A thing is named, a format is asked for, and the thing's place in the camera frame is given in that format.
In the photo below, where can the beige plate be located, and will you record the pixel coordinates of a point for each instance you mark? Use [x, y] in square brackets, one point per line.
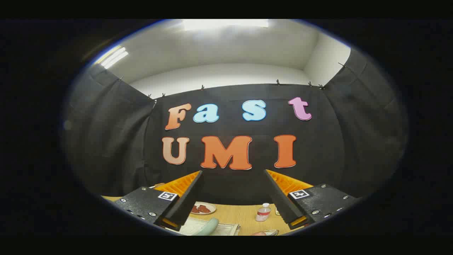
[208, 211]

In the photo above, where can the clear bottle with red label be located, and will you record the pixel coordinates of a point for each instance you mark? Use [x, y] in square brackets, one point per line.
[263, 213]

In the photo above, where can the mint green plate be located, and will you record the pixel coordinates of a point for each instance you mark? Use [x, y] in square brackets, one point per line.
[209, 226]

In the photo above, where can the long ceiling light panel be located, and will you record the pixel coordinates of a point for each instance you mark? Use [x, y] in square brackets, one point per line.
[226, 24]

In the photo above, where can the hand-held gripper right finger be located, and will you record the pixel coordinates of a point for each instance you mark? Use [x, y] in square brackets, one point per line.
[279, 198]

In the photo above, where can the brown meat piece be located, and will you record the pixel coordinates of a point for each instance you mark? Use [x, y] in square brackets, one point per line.
[195, 209]
[204, 209]

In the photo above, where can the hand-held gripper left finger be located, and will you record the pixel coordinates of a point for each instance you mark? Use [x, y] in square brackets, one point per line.
[187, 198]

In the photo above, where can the slatted ceiling light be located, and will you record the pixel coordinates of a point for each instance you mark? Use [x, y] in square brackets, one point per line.
[114, 58]

